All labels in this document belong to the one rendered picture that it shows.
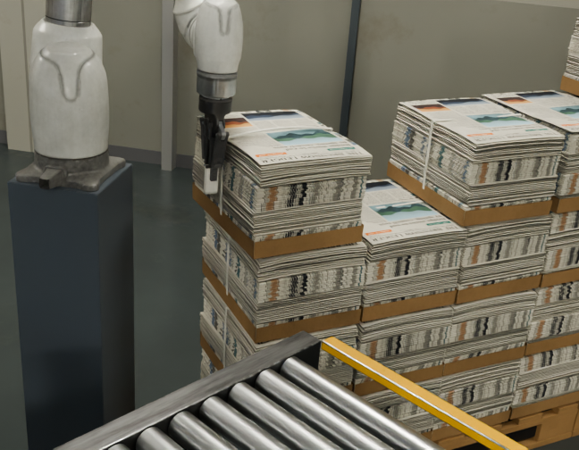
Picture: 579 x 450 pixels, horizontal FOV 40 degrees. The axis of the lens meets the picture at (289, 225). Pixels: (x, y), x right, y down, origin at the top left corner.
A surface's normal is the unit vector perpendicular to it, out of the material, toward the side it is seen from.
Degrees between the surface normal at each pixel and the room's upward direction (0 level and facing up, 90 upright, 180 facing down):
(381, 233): 1
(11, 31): 90
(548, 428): 90
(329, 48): 90
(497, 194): 90
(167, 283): 0
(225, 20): 77
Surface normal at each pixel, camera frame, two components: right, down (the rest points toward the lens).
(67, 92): 0.23, 0.21
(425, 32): -0.19, 0.39
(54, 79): -0.11, 0.07
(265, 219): 0.46, 0.40
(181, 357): 0.07, -0.91
